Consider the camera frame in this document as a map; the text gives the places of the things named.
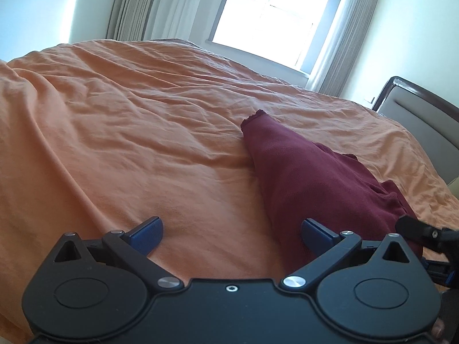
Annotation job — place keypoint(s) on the orange bed blanket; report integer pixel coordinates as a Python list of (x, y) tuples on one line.
[(125, 132)]

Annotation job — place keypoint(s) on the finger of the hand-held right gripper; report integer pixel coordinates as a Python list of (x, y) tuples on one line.
[(423, 233), (439, 272)]

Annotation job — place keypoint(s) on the maroon small garment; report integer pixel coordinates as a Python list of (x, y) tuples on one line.
[(304, 172)]

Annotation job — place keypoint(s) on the padded bed headboard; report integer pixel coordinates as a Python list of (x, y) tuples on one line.
[(423, 122)]

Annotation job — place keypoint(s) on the sheer white curtain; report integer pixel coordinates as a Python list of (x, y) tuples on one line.
[(344, 39)]

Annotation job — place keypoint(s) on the white wall socket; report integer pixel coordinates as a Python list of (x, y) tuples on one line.
[(369, 99)]

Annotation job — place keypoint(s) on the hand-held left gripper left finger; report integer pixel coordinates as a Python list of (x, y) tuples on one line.
[(149, 234)]

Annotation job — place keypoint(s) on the grey framed window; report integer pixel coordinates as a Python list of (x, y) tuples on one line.
[(276, 18)]

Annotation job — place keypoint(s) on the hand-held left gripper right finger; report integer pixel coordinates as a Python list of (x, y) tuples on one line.
[(317, 234)]

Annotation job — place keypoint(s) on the beige pleated curtain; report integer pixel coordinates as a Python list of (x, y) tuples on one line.
[(143, 3)]

